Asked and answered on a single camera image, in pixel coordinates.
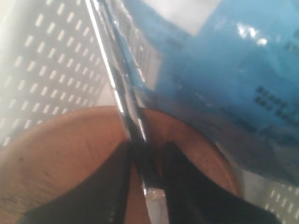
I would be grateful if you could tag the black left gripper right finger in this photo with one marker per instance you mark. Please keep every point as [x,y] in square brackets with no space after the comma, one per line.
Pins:
[192,198]

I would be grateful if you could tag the blue snack packet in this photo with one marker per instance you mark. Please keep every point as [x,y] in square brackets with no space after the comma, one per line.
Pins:
[230,68]

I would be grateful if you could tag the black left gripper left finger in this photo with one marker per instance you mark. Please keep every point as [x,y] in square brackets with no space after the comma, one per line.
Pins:
[99,199]

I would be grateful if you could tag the brown round plate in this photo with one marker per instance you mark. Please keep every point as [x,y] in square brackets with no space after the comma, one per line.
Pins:
[54,156]

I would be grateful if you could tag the white perforated plastic basket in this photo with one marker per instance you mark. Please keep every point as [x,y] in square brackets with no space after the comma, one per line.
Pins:
[50,63]

